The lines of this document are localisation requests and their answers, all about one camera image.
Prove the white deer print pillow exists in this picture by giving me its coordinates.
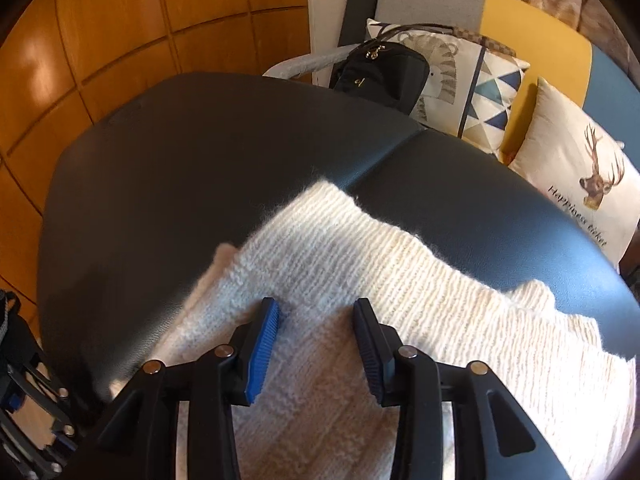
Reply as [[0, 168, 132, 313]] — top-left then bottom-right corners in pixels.
[[507, 76, 640, 273]]

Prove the white triangle pattern pillow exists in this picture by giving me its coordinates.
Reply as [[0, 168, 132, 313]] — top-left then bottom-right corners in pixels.
[[362, 18, 531, 156]]

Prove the dark grey board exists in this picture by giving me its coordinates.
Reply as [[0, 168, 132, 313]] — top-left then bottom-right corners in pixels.
[[337, 0, 396, 53]]

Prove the black handbag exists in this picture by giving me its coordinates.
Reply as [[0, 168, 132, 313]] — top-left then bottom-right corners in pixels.
[[330, 22, 516, 116]]

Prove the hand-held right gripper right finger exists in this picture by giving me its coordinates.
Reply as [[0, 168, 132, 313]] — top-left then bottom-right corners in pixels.
[[352, 297, 571, 480]]

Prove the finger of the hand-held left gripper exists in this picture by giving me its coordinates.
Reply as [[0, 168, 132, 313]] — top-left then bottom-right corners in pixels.
[[0, 410, 78, 480], [10, 347, 73, 428]]

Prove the cream knit sweater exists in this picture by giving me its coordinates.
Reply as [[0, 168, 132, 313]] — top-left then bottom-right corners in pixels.
[[107, 180, 638, 480]]

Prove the grey yellow blue sofa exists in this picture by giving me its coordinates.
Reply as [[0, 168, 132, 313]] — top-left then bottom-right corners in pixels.
[[262, 0, 640, 281]]

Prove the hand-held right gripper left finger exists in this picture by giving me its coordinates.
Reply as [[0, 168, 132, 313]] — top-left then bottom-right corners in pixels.
[[65, 296, 281, 480]]

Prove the wooden panelled wardrobe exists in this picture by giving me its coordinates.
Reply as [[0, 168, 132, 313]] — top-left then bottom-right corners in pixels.
[[0, 0, 311, 331]]

